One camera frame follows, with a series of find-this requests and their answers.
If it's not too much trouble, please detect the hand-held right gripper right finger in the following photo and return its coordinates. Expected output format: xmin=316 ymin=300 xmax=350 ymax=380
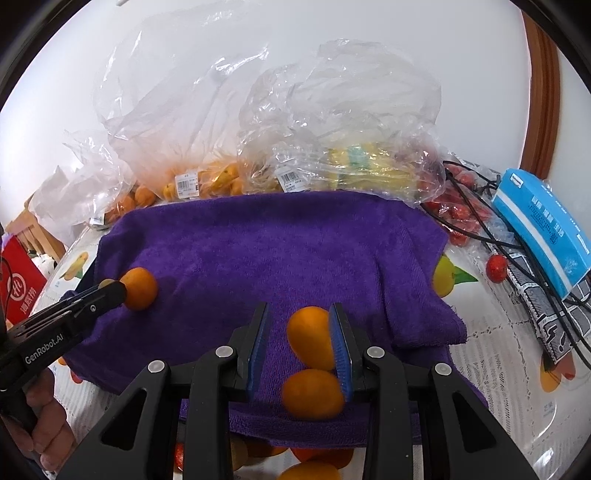
xmin=329 ymin=303 xmax=541 ymax=480

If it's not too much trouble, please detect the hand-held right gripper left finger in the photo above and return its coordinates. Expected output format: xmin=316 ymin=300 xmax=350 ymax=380
xmin=55 ymin=302 xmax=271 ymax=480

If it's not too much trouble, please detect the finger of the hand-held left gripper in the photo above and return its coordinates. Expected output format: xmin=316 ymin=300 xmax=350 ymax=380
xmin=58 ymin=278 xmax=116 ymax=306
xmin=55 ymin=282 xmax=127 ymax=324

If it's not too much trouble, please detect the large orange mandarin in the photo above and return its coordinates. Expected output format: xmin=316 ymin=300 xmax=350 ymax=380
xmin=119 ymin=267 xmax=158 ymax=311
xmin=290 ymin=447 xmax=355 ymax=469
xmin=245 ymin=438 xmax=289 ymax=459

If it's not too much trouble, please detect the small orange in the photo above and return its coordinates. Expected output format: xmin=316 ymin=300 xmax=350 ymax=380
xmin=281 ymin=368 xmax=346 ymax=421
xmin=276 ymin=460 xmax=342 ymax=480
xmin=286 ymin=306 xmax=338 ymax=372

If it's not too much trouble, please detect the yellow-green plum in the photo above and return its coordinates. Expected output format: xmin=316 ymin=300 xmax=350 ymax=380
xmin=229 ymin=434 xmax=250 ymax=472

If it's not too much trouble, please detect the purple towel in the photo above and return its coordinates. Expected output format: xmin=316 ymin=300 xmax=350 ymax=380
xmin=60 ymin=190 xmax=490 ymax=450

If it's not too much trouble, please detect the person's left hand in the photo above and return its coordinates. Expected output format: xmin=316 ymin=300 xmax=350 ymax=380
xmin=7 ymin=369 xmax=78 ymax=475

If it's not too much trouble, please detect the red paper bag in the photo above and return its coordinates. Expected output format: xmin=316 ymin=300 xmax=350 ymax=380
xmin=0 ymin=235 xmax=48 ymax=324

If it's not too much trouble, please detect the heap of bagged mandarins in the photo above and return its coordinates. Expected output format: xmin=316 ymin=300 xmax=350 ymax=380
xmin=104 ymin=185 xmax=158 ymax=227

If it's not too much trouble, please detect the white plastic bag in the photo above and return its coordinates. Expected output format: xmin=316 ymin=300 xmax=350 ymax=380
xmin=32 ymin=165 xmax=93 ymax=227

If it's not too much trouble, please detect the clear plastic bag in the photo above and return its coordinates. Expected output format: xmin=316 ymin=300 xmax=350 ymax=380
xmin=62 ymin=129 xmax=158 ymax=229
xmin=92 ymin=11 xmax=273 ymax=200
xmin=238 ymin=39 xmax=446 ymax=204

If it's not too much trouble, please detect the heap of bagged small oranges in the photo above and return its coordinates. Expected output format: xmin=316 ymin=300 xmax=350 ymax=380
xmin=159 ymin=159 xmax=278 ymax=200

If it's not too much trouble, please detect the pile of red cherry tomatoes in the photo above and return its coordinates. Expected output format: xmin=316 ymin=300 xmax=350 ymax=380
xmin=422 ymin=164 xmax=502 ymax=247

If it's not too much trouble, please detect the heap of yellow packets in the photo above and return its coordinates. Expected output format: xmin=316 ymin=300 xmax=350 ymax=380
xmin=318 ymin=143 xmax=416 ymax=190

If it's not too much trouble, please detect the grey patterned cloth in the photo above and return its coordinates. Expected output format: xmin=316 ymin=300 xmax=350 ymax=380
xmin=487 ymin=217 xmax=591 ymax=372

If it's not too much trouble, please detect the blue tissue pack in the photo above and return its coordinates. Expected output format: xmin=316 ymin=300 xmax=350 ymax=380
xmin=490 ymin=168 xmax=591 ymax=300

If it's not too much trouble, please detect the wooden furniture frame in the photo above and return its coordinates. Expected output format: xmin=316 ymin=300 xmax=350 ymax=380
xmin=7 ymin=194 xmax=68 ymax=259

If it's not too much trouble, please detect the black looped cable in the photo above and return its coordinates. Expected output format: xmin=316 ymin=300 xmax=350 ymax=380
xmin=441 ymin=159 xmax=591 ymax=374

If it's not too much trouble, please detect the brown wooden door frame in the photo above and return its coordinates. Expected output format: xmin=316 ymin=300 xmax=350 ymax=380
xmin=519 ymin=11 xmax=563 ymax=182

